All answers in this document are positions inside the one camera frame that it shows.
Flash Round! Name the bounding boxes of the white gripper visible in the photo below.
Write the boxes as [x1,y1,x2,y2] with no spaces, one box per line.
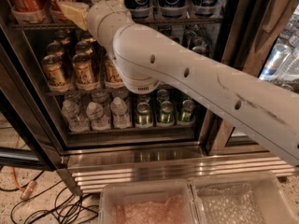
[58,0,135,51]

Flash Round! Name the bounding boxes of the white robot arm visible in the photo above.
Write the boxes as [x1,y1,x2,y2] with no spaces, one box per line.
[59,1,299,166]

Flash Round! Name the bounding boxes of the left Pepsi bottle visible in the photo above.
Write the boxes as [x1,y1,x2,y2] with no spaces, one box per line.
[124,0,150,20]

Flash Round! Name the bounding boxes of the left red Coca-Cola bottle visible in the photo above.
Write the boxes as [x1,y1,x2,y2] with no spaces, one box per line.
[12,0,49,24]

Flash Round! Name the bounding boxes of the stainless steel fridge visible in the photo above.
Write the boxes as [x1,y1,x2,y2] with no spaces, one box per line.
[0,0,298,195]

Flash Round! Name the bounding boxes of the right water bottle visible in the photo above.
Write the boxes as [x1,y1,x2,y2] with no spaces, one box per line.
[110,97,131,129]

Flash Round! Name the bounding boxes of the water bottle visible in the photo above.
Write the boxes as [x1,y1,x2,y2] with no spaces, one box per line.
[110,97,131,129]
[86,102,110,131]
[62,100,90,133]

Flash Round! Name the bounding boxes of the middle water bottle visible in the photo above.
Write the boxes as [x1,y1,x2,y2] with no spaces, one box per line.
[86,102,110,131]

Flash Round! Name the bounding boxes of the left water bottle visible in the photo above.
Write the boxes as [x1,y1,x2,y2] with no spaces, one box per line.
[62,100,90,133]

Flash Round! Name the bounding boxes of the open glass fridge door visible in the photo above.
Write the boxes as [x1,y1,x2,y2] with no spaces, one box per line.
[0,46,61,171]

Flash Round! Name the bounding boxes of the front middle gold can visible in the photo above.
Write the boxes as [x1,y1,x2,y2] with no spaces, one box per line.
[72,52,100,91]

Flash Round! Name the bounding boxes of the gold can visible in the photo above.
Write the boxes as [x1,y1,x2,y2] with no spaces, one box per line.
[104,55,124,89]
[72,52,100,91]
[42,54,72,92]

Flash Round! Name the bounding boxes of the front right gold can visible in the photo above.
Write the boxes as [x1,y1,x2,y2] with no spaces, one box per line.
[104,55,124,89]

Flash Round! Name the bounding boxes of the front left gold can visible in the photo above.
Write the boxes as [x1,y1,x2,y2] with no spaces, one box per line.
[42,54,72,92]

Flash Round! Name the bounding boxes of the left green can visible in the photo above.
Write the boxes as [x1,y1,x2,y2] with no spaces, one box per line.
[135,102,152,128]

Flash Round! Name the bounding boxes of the green can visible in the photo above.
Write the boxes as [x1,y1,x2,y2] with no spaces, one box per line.
[157,101,175,127]
[178,100,195,125]
[135,102,152,128]

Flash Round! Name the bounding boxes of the middle green can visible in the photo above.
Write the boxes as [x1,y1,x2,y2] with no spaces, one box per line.
[157,101,175,127]

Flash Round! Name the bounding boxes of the right green can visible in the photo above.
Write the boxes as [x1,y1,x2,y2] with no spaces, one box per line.
[178,100,195,125]

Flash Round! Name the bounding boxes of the left clear plastic bin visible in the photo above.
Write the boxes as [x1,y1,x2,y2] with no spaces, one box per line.
[98,179,199,224]

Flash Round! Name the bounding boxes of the clear plastic bin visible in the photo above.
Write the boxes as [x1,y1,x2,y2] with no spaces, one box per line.
[191,172,299,224]
[98,179,199,224]

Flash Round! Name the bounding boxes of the right clear plastic bin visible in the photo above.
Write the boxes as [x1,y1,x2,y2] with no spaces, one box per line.
[191,172,299,224]

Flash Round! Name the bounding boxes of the orange extension cord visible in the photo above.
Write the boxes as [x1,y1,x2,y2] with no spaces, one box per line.
[0,119,38,201]

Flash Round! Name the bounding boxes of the black floor cables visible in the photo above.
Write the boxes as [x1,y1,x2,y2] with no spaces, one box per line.
[0,165,101,224]

